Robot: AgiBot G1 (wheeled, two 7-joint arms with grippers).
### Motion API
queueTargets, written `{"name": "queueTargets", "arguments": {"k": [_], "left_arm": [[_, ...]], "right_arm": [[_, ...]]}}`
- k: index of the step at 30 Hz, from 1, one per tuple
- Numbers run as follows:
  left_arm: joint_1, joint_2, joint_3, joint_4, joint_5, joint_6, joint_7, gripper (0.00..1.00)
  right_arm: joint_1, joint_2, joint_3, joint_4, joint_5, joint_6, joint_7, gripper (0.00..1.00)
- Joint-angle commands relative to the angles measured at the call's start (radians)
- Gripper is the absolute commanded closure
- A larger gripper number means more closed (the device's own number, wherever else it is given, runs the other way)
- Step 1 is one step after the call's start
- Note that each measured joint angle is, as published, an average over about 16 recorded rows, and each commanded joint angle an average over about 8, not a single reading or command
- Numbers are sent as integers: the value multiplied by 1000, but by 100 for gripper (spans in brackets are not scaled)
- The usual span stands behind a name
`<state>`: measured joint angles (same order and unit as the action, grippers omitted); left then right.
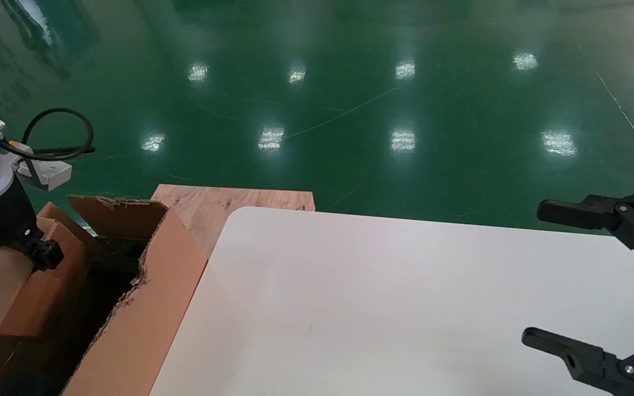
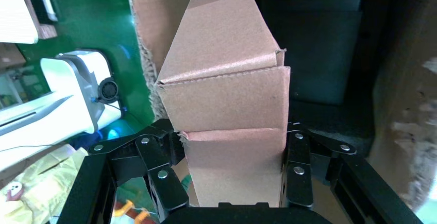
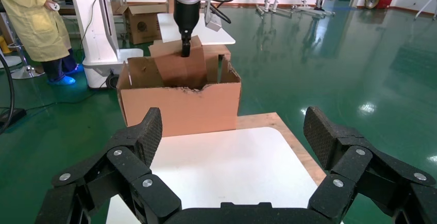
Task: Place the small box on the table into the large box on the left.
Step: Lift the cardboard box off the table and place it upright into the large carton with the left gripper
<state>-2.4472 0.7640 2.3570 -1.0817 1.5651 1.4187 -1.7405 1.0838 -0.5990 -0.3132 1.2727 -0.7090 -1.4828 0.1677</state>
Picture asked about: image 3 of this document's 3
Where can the round stool base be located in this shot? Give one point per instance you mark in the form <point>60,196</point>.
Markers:
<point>27,73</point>

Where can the wooden plywood board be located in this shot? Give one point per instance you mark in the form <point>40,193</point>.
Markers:
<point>259,120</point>

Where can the black power box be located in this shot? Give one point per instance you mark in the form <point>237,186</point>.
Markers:
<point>18,115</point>

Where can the plain brown cardboard box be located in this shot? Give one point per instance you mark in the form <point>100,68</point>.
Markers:
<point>169,4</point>

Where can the large open cardboard box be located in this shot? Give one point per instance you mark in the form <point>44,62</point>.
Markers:
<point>184,110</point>

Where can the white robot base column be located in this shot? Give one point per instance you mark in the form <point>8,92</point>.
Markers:
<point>99,62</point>

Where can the white round floor base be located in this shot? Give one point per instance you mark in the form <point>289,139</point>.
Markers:
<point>5,61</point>

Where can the small cardboard box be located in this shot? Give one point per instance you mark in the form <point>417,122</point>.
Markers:
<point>177,69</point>

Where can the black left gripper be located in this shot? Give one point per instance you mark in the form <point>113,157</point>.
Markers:
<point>186,14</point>

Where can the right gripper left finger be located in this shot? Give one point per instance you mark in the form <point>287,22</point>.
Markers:
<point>112,181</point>

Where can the red bin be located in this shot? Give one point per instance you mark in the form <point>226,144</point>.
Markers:
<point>385,0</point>

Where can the yellow floor object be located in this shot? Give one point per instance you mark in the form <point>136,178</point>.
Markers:
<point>4,45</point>

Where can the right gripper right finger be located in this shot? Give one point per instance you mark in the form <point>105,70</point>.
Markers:
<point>362,178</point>

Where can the white handheld controller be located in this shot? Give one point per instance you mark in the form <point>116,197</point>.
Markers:
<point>54,6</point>

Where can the person in yellow coat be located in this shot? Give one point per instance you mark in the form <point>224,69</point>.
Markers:
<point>30,28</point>

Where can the white tripod leg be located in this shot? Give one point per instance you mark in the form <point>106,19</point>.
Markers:
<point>426,7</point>

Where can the open-flap cardboard box with print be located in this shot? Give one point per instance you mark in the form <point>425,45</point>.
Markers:
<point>143,28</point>

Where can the white side table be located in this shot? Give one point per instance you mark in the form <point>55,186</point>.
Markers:
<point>211,36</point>

